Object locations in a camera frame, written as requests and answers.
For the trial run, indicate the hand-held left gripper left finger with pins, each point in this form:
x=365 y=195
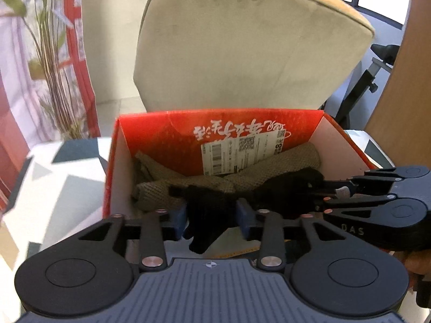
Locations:
x=180 y=222

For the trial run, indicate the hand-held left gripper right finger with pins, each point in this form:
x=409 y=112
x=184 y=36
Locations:
x=243 y=218

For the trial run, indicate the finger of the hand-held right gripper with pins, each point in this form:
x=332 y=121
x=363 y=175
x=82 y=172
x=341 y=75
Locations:
x=373 y=180
x=357 y=202

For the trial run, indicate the black cloth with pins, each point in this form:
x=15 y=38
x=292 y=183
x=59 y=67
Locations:
x=205 y=208

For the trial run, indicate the olive mesh cloth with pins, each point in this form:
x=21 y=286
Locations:
x=158 y=191

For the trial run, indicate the red cardboard box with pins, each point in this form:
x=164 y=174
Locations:
x=151 y=131

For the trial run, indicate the person's right hand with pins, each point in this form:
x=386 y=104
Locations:
x=417 y=262

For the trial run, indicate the brown wooden door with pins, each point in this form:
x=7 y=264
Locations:
x=410 y=91

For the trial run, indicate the black exercise bike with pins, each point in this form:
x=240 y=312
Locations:
x=360 y=84

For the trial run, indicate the geometric patterned tablecloth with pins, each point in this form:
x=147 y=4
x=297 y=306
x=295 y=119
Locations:
x=67 y=175

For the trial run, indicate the beige chair with yellow top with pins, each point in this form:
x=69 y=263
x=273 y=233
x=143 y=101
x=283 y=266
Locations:
x=235 y=40

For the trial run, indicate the pink printed wall cloth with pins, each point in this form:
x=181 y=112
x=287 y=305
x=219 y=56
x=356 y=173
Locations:
x=20 y=91

